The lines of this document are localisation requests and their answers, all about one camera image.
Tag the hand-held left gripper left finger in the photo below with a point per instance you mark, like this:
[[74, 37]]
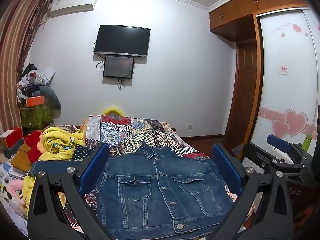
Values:
[[96, 165]]

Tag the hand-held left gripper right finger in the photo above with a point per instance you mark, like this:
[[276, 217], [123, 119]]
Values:
[[227, 167]]

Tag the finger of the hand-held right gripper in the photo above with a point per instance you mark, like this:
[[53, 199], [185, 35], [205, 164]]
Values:
[[290, 165], [277, 141]]

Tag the blue denim jacket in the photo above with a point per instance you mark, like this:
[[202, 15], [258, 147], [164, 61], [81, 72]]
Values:
[[150, 200]]

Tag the grey cloth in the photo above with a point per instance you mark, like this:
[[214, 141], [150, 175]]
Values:
[[237, 151]]

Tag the green bottle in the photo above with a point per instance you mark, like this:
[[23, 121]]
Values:
[[307, 143]]

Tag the patchwork patterned bedspread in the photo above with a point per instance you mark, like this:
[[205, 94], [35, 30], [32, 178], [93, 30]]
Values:
[[117, 132]]

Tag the yellow cartoon fleece blanket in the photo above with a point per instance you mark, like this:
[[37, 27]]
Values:
[[57, 140]]

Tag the wooden wardrobe with white doors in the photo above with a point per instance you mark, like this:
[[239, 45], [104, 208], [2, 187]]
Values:
[[275, 92]]

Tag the yellow plush object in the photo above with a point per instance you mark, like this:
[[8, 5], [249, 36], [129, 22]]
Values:
[[112, 111]]

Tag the red plush toy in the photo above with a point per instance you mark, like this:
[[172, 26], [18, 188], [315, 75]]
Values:
[[32, 145]]

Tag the brown cardboard box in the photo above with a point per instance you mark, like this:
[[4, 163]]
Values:
[[22, 158]]

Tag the grey cushion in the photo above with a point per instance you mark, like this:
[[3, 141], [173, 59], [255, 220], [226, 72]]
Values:
[[52, 100]]

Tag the dark grey case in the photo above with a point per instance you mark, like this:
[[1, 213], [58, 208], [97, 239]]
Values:
[[11, 150]]

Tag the red box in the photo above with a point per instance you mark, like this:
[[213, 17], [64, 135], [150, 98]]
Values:
[[13, 136]]

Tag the pile of printed papers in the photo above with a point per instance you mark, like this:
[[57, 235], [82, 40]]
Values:
[[10, 180]]

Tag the orange box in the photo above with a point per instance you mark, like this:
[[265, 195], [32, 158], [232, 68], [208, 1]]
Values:
[[35, 101]]

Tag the pile of clutter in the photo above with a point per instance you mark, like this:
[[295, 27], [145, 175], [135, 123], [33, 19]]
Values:
[[30, 80]]

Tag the brown striped curtain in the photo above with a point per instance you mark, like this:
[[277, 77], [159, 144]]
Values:
[[12, 55]]

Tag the white air conditioner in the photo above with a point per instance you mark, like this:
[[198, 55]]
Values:
[[72, 5]]

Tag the small black wall monitor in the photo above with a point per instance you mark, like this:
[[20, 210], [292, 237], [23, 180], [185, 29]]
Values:
[[117, 66]]

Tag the black wall television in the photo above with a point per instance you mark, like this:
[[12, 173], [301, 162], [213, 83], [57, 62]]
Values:
[[122, 40]]

